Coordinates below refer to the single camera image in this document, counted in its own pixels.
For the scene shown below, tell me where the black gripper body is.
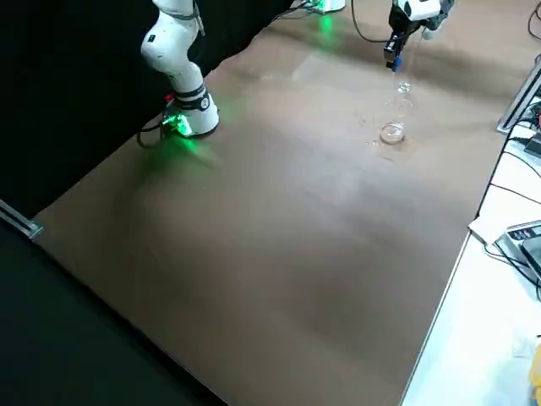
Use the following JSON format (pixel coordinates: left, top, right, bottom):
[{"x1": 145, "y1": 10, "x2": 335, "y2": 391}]
[{"x1": 387, "y1": 6, "x2": 424, "y2": 41}]

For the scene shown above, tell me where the clear glass graduated cylinder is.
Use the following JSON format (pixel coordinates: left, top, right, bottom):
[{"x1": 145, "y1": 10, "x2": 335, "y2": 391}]
[{"x1": 378, "y1": 78, "x2": 414, "y2": 148}]

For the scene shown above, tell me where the white paper sheet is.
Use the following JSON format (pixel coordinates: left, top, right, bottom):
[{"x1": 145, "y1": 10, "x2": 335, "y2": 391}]
[{"x1": 467, "y1": 213, "x2": 504, "y2": 246}]

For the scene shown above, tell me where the grey device with labels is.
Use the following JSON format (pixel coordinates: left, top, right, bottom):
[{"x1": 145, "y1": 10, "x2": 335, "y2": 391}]
[{"x1": 494, "y1": 219, "x2": 541, "y2": 283}]

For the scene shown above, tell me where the yellow plastic object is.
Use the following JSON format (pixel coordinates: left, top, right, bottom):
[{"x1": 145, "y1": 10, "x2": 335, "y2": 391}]
[{"x1": 527, "y1": 341, "x2": 541, "y2": 406}]

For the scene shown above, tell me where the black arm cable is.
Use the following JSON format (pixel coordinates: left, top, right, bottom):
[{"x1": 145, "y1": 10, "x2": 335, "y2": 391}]
[{"x1": 349, "y1": 0, "x2": 396, "y2": 43}]

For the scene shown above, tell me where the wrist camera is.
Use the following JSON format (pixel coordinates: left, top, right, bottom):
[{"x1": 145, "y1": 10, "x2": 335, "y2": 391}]
[{"x1": 422, "y1": 0, "x2": 456, "y2": 41}]

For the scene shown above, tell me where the black base cable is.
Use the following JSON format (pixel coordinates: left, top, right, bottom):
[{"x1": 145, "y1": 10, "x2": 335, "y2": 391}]
[
  {"x1": 137, "y1": 117, "x2": 172, "y2": 149},
  {"x1": 270, "y1": 0, "x2": 322, "y2": 22}
]

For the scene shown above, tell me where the aluminium frame post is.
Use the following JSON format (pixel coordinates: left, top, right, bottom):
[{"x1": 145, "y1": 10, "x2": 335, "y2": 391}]
[
  {"x1": 496, "y1": 53, "x2": 541, "y2": 135},
  {"x1": 0, "y1": 197, "x2": 44, "y2": 243}
]

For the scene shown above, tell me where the thin black cable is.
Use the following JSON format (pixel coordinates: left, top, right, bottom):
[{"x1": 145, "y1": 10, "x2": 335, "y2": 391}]
[
  {"x1": 479, "y1": 122, "x2": 541, "y2": 217},
  {"x1": 484, "y1": 243, "x2": 541, "y2": 304}
]

